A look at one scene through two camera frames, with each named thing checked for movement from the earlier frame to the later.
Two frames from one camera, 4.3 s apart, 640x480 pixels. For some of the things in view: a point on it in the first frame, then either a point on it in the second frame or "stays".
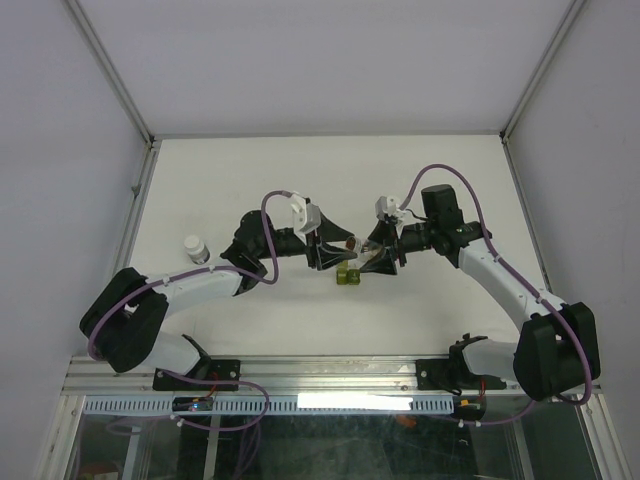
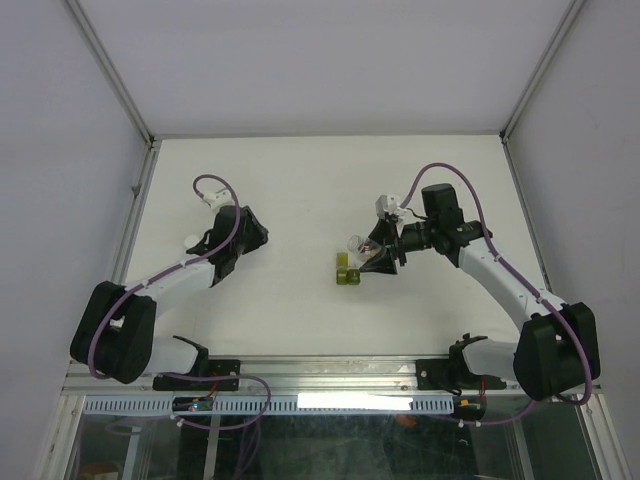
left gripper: [324, 255] -> [259, 233]
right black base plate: [440, 375] stays
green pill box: [345, 276] stays
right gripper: [387, 234] stays
